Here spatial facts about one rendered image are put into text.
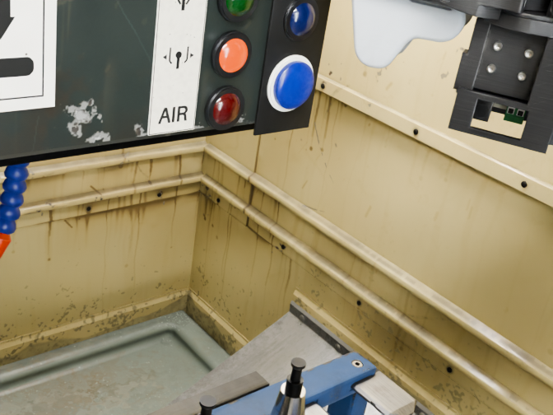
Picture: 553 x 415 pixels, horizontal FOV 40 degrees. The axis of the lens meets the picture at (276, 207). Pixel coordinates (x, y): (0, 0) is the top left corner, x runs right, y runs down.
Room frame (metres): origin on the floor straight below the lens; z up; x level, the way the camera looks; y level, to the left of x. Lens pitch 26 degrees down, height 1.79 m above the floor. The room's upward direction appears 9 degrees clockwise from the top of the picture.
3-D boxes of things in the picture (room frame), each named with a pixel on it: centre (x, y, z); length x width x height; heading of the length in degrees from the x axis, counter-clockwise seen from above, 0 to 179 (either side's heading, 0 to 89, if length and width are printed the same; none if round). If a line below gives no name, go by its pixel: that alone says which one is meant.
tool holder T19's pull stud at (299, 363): (0.61, -0.05, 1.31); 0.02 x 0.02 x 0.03
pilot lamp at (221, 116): (0.42, 0.04, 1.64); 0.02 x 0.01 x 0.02; 133
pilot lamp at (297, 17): (0.45, 0.00, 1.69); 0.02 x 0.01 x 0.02; 133
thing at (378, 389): (0.72, -0.17, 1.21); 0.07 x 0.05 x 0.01; 43
